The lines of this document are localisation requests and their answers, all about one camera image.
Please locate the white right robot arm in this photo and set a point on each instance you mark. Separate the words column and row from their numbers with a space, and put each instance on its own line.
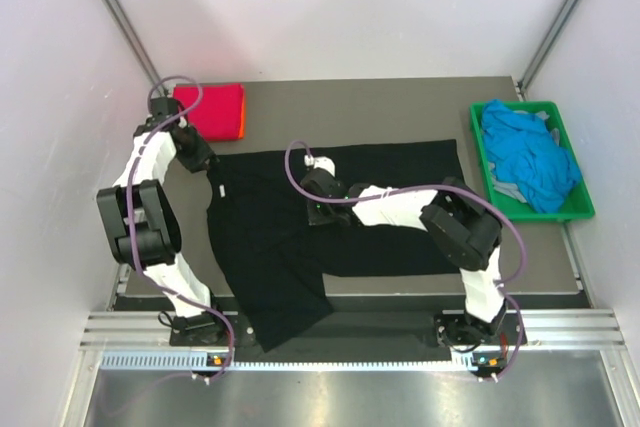
column 465, row 231

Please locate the folded pink t-shirt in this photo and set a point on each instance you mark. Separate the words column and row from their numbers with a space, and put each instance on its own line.
column 217, row 116

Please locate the folded orange t-shirt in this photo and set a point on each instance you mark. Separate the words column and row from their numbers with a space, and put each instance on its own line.
column 242, row 125

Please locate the green plastic bin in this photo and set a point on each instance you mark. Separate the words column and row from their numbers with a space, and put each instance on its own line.
column 529, row 169

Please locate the aluminium frame rail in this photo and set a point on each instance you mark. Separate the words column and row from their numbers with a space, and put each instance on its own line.
column 546, row 329

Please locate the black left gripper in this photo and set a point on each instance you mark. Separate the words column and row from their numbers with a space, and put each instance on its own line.
column 196, row 162

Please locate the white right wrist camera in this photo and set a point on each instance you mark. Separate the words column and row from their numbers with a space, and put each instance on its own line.
column 319, row 162

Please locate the black t-shirt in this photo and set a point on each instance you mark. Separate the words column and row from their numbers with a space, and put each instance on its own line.
column 274, row 261

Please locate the blue t-shirt in bin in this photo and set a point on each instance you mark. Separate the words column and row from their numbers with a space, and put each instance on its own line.
column 530, row 162

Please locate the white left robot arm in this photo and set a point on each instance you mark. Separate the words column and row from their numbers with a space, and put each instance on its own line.
column 142, row 229

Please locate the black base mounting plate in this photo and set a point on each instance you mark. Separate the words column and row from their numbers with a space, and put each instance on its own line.
column 380, row 332

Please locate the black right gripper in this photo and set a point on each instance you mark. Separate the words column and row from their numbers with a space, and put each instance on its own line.
column 317, row 218

